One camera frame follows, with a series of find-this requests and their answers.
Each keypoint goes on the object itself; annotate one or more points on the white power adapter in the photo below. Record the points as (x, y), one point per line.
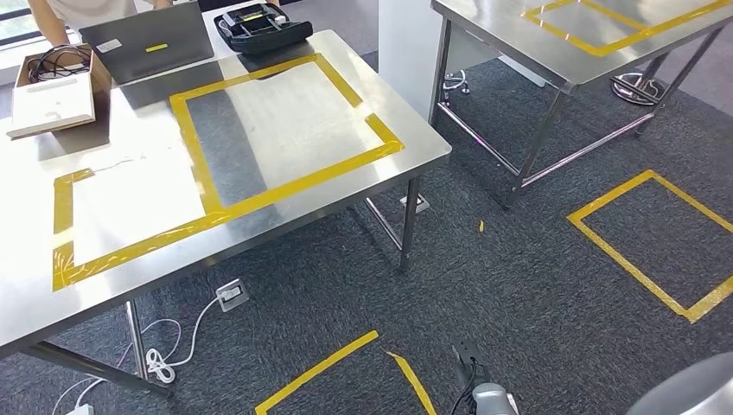
(80, 409)

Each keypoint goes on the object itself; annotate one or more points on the person's right forearm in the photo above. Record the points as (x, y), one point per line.
(48, 23)

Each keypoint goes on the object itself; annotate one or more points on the stainless steel work table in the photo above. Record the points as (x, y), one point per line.
(286, 132)
(515, 40)

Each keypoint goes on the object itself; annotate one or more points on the open black zip case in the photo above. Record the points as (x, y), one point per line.
(263, 31)

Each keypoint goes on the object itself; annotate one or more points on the white square pillar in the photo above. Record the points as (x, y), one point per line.
(406, 46)

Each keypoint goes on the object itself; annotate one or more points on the chrome chair base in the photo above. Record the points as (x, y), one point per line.
(456, 83)

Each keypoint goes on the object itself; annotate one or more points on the grey floor socket box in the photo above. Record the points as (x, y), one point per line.
(232, 295)
(415, 203)

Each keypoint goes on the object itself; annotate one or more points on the person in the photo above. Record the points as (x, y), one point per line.
(91, 7)

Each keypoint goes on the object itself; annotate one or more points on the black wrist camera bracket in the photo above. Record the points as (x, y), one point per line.
(467, 352)

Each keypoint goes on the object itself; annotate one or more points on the grey laptop computer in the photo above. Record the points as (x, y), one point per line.
(149, 51)

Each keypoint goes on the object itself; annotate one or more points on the white flat box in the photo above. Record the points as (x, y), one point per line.
(54, 106)

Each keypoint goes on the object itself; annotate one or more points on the yellow floor tape square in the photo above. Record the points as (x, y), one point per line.
(315, 373)
(610, 195)

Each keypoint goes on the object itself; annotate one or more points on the chrome stanchion base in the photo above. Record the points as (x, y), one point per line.
(638, 90)

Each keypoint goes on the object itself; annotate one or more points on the brown cardboard box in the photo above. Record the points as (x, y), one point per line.
(100, 68)

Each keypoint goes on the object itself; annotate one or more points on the robot grey shoulder shell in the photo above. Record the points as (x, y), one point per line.
(687, 389)

